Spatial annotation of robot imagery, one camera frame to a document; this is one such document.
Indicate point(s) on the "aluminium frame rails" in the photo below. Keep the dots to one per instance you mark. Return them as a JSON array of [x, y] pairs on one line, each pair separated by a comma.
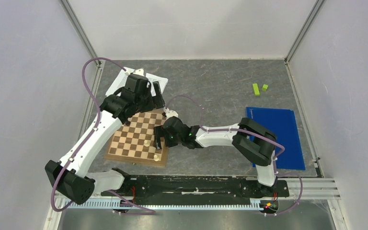
[[313, 189]]

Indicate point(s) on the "small green cube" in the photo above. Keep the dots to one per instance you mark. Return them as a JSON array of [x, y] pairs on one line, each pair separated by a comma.
[[265, 87]]

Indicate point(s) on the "blue plastic folder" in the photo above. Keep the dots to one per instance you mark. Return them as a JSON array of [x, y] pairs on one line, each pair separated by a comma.
[[283, 123]]

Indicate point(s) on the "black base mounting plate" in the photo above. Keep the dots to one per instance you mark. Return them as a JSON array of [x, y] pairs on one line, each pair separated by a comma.
[[197, 189]]

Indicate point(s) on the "white printed paper stack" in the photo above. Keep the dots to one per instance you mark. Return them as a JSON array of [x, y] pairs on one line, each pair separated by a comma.
[[122, 77]]

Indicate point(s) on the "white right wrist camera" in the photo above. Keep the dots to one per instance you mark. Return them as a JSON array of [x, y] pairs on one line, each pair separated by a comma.
[[168, 113]]

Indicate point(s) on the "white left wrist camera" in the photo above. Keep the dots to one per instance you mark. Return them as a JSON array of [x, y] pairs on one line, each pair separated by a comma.
[[140, 72]]

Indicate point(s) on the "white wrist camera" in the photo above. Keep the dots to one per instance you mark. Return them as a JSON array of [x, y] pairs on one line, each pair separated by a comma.
[[168, 113], [140, 72]]

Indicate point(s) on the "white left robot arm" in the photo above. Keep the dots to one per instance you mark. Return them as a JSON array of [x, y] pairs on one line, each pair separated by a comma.
[[69, 175]]

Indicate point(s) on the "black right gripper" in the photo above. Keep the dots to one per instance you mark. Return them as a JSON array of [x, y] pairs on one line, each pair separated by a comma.
[[159, 132]]

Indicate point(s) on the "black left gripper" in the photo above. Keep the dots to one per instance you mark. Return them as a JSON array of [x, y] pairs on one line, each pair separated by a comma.
[[155, 102]]

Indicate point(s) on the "wooden chessboard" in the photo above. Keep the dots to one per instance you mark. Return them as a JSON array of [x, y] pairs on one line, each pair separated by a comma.
[[127, 142]]

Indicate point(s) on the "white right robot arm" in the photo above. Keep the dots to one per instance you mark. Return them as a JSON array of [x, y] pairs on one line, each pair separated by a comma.
[[255, 142]]

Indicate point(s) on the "long green block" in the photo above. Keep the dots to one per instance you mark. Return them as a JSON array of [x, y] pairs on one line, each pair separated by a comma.
[[256, 90]]

